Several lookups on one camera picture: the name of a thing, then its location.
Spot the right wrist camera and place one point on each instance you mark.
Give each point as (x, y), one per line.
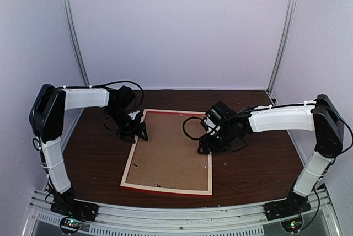
(219, 112)

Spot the left circuit board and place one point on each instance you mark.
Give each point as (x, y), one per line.
(69, 225)

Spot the aluminium front rail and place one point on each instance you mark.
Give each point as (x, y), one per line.
(247, 219)

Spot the aluminium corner post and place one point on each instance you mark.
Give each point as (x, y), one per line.
(290, 12)
(75, 42)

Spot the right circuit board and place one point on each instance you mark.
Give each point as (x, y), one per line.
(292, 225)

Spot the right aluminium corner post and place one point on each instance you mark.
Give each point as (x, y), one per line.
(290, 12)

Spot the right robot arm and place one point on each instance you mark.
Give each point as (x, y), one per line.
(224, 125)

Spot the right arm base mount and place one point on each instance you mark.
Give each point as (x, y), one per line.
(292, 205)

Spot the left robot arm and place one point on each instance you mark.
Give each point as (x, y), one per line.
(47, 119)

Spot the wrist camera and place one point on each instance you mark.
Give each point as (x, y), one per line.
(124, 96)
(219, 112)

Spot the red wooden picture frame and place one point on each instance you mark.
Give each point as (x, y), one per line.
(127, 175)

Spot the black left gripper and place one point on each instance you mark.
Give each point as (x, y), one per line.
(142, 125)

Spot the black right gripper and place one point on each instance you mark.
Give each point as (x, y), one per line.
(212, 148)

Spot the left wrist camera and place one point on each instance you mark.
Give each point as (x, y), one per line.
(124, 96)

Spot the circuit board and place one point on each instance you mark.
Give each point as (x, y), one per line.
(292, 225)
(69, 225)

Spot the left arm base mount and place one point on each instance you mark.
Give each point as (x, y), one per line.
(74, 208)

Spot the left aluminium corner post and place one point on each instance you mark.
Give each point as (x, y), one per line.
(75, 42)

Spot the brown backing board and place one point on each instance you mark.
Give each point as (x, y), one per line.
(171, 158)

